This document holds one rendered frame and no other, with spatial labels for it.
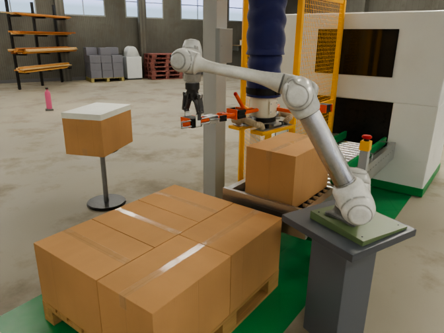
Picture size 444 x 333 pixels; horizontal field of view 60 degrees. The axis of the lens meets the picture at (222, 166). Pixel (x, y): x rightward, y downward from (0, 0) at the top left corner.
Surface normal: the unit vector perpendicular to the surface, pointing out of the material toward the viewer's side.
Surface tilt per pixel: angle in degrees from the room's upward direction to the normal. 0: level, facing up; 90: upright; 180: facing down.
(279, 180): 90
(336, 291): 90
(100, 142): 90
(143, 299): 0
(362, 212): 96
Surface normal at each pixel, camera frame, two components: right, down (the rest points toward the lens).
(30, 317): 0.01, -0.95
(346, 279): 0.53, 0.28
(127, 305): -0.60, 0.25
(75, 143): -0.23, 0.31
